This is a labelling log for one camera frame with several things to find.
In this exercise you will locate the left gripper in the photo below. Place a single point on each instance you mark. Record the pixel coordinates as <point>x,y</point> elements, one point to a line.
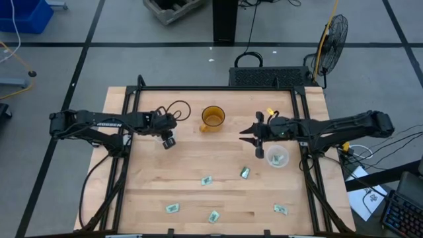
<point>165,123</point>

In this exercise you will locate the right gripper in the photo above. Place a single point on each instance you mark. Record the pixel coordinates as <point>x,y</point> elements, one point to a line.
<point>279,127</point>

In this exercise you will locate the green white sweetener packet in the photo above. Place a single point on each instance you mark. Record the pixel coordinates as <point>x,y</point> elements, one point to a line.
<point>280,209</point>
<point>206,180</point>
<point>172,207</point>
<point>276,159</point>
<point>245,172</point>
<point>213,216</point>

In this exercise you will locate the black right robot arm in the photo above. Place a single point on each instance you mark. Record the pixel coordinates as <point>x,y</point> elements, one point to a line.
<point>347,125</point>

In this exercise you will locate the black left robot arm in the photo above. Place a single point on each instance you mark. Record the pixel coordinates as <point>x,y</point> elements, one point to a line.
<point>109,120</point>

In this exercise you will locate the clear plastic cup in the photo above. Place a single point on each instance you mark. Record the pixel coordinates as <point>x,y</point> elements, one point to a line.
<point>268,155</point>

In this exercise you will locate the yellow tag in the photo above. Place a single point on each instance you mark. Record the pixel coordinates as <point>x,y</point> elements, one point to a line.
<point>270,111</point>

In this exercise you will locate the yellow ceramic mug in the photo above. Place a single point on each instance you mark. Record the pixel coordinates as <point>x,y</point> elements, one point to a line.
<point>213,119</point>

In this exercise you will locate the yellow plug connector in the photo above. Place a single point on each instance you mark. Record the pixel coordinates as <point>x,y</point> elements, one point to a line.
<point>346,146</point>

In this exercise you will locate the black table clamp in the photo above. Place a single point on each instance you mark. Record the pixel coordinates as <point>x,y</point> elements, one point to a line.
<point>170,232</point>
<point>267,233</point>

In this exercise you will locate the black floor fan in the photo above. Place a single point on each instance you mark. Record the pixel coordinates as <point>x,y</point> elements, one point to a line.
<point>332,43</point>

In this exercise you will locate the black upright pillar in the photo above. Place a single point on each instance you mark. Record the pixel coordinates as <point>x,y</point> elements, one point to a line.
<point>224,20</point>

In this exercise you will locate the white paper sheet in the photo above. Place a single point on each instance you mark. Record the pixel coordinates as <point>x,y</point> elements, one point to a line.
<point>361,201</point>

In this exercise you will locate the black beam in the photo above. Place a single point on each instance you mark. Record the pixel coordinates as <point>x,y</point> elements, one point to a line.
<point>376,178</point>

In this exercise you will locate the grey foam tray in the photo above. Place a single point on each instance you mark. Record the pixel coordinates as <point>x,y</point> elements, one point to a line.
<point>165,15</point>

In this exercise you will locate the black floor disc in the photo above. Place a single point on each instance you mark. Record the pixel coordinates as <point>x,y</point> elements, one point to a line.
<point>32,73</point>

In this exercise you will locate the backlit black keyboard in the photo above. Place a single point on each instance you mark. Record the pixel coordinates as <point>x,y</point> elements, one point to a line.
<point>403,216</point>

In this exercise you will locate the black equipment foot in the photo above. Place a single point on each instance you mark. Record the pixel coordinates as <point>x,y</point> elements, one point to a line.
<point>4,110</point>

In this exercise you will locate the blue plastic floor bin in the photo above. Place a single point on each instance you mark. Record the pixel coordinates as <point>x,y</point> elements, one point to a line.
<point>26,16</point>

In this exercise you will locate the black aluminium table frame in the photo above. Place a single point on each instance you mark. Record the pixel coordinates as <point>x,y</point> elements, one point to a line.
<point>215,88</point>

